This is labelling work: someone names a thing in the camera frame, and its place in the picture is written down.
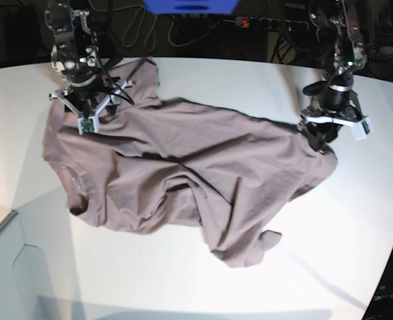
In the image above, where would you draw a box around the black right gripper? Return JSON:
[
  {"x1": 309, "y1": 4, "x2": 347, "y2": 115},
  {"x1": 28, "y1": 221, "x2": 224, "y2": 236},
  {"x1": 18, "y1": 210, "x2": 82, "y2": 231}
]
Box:
[{"x1": 66, "y1": 57, "x2": 122, "y2": 113}]

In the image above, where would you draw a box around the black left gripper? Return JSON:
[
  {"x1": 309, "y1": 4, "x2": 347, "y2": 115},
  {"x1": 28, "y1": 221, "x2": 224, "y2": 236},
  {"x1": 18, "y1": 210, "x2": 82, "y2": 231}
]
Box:
[{"x1": 302, "y1": 81, "x2": 362, "y2": 153}]

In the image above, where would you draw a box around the mauve grey t-shirt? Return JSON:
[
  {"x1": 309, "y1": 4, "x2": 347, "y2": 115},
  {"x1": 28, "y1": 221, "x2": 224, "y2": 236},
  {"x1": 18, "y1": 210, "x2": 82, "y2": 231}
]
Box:
[{"x1": 43, "y1": 59, "x2": 338, "y2": 268}]

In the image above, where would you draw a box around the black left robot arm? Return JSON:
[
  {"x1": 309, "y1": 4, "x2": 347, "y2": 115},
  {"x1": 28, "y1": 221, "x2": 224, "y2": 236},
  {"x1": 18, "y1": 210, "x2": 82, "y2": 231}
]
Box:
[{"x1": 298, "y1": 1, "x2": 371, "y2": 153}]

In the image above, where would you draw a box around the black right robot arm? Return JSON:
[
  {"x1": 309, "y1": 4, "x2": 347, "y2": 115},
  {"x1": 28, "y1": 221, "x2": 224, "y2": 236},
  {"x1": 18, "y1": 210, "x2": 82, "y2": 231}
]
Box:
[{"x1": 44, "y1": 1, "x2": 121, "y2": 118}]

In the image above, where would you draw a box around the blue plastic box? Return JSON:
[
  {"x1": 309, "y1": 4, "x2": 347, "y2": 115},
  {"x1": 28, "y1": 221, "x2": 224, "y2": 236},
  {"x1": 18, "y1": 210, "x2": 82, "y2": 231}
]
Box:
[{"x1": 143, "y1": 0, "x2": 239, "y2": 15}]

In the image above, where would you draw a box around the black power strip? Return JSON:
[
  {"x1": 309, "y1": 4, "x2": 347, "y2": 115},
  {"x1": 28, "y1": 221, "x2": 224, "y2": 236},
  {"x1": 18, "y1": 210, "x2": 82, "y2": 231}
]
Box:
[{"x1": 234, "y1": 17, "x2": 310, "y2": 32}]

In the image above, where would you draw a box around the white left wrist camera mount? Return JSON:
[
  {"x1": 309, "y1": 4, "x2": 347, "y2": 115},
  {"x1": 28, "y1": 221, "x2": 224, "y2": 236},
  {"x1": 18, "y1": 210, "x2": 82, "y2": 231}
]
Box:
[{"x1": 298, "y1": 109, "x2": 374, "y2": 141}]

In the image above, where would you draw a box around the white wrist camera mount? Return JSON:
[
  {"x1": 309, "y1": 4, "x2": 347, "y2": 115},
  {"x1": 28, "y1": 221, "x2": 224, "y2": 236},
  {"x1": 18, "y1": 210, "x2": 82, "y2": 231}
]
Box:
[
  {"x1": 298, "y1": 109, "x2": 374, "y2": 141},
  {"x1": 49, "y1": 77, "x2": 135, "y2": 135}
]

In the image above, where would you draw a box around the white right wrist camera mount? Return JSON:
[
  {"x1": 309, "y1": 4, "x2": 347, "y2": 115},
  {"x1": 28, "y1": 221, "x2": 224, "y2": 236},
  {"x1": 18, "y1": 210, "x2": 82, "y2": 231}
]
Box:
[{"x1": 49, "y1": 77, "x2": 135, "y2": 135}]

